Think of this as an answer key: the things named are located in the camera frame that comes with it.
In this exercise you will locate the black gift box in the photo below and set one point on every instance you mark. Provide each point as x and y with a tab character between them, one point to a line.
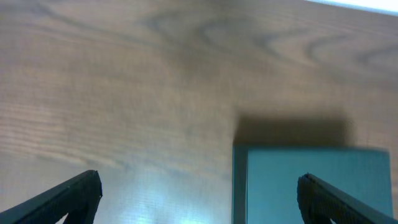
265	179

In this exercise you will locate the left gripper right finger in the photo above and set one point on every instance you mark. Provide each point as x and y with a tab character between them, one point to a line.
321	203

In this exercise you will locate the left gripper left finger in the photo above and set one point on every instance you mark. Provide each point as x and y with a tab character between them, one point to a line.
76	200

